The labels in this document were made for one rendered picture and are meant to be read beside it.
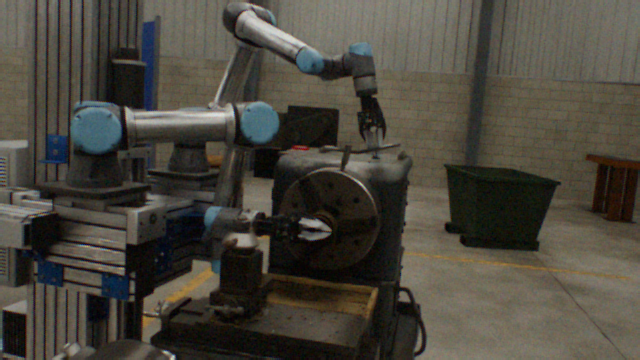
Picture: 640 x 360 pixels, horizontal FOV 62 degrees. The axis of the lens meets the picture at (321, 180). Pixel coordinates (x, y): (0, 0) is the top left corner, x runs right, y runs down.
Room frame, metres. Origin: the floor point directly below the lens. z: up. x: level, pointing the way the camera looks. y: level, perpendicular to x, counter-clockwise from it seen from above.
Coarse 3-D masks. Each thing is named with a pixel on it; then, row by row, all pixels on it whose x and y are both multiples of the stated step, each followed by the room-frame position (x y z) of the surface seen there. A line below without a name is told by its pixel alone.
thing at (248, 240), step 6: (228, 234) 1.10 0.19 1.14; (234, 234) 1.10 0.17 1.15; (240, 234) 1.09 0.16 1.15; (246, 234) 1.10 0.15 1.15; (252, 234) 1.11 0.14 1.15; (222, 240) 1.12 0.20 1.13; (240, 240) 1.09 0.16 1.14; (246, 240) 1.09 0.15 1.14; (252, 240) 1.10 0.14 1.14; (234, 246) 1.08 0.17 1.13; (240, 246) 1.08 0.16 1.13; (246, 246) 1.08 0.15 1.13; (252, 246) 1.09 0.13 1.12
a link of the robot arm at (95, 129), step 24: (72, 120) 1.34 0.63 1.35; (96, 120) 1.33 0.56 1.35; (120, 120) 1.36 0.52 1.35; (144, 120) 1.40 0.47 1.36; (168, 120) 1.42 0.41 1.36; (192, 120) 1.44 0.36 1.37; (216, 120) 1.47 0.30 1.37; (240, 120) 1.48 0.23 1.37; (264, 120) 1.49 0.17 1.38; (96, 144) 1.33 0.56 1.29; (120, 144) 1.37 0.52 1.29
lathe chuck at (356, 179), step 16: (304, 176) 1.69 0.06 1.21; (320, 176) 1.64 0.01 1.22; (336, 176) 1.63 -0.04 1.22; (352, 176) 1.64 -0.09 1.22; (288, 192) 1.66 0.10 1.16; (320, 192) 1.64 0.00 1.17; (336, 192) 1.63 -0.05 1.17; (352, 192) 1.62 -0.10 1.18; (368, 192) 1.62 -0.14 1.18; (288, 208) 1.66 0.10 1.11; (304, 208) 1.65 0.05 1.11; (336, 208) 1.63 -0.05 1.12; (352, 208) 1.62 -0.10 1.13; (368, 208) 1.61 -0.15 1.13; (288, 240) 1.66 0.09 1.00; (336, 240) 1.63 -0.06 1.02; (352, 240) 1.62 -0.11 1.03; (368, 240) 1.61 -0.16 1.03; (320, 256) 1.64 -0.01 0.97; (336, 256) 1.63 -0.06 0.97; (352, 256) 1.62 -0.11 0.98
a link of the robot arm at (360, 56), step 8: (352, 48) 1.75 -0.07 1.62; (360, 48) 1.74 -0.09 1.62; (368, 48) 1.74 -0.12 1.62; (344, 56) 1.77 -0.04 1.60; (352, 56) 1.75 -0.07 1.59; (360, 56) 1.73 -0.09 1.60; (368, 56) 1.74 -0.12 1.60; (344, 64) 1.76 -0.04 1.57; (352, 64) 1.75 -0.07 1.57; (360, 64) 1.73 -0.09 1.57; (368, 64) 1.74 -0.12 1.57; (352, 72) 1.76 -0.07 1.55; (360, 72) 1.73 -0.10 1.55; (368, 72) 1.73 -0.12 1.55
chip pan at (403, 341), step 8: (408, 320) 2.25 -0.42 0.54; (400, 328) 2.16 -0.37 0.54; (408, 328) 2.16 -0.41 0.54; (400, 336) 2.07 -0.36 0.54; (408, 336) 2.08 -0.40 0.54; (392, 344) 1.99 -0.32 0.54; (400, 344) 2.00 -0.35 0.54; (408, 344) 2.00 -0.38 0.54; (400, 352) 1.93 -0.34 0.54; (408, 352) 1.93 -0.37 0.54
